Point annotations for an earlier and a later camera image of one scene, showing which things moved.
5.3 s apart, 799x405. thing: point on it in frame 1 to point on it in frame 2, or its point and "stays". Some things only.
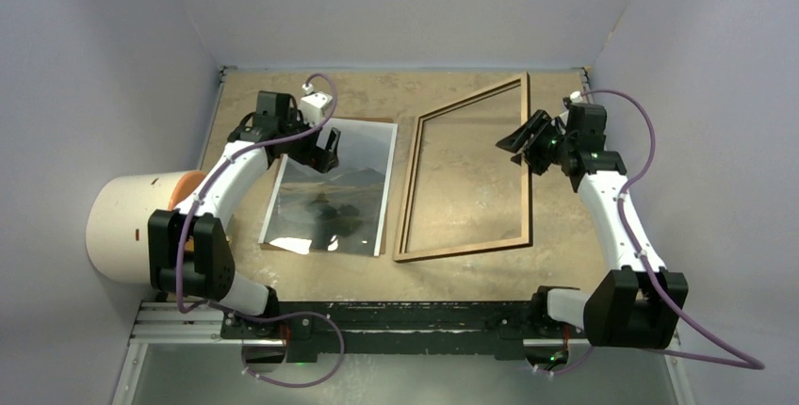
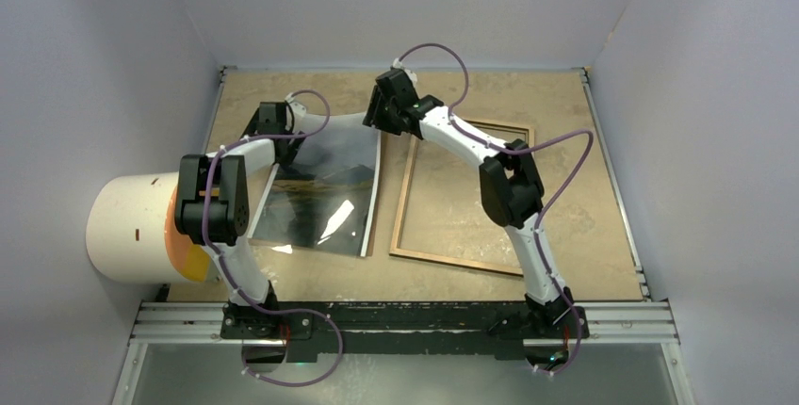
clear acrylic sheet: [341, 209] stays
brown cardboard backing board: [321, 251] to [369, 248]
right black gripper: [515, 142] to [374, 117]
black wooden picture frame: [413, 172] to [507, 126]
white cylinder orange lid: [119, 219] stays
